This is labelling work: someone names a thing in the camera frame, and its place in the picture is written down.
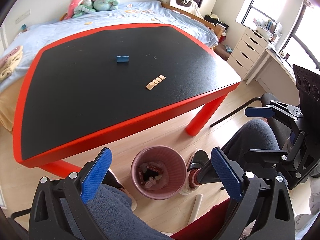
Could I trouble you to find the pink ribbed trash bin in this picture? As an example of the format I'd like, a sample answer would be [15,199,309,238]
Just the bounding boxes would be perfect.
[131,146,187,200]

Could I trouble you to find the black office chair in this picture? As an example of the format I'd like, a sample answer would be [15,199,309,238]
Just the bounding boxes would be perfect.
[210,93,303,148]

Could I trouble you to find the white drawer cabinet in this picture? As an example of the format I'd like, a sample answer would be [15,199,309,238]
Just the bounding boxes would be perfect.
[227,27,269,80]

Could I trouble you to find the notched wooden block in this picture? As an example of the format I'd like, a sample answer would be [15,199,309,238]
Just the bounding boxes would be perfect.
[146,75,166,90]

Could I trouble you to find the red table with black top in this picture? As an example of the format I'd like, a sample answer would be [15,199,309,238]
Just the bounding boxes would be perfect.
[13,23,241,177]

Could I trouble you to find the white handbag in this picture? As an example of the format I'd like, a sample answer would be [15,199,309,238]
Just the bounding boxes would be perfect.
[170,0,197,9]

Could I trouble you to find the beige folded towel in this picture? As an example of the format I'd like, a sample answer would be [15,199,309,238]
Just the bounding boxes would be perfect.
[0,46,23,81]

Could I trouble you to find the small blue plastic block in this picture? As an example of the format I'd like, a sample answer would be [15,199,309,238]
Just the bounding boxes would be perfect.
[116,55,130,63]

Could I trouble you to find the bed with light blue sheet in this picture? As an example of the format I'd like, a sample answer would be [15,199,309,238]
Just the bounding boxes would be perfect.
[1,1,218,131]

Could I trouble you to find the striped green plush toy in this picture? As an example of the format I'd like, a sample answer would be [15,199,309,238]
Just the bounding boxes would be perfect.
[73,0,96,18]

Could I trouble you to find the pink plush toy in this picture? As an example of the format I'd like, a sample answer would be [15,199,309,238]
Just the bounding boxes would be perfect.
[62,0,83,20]

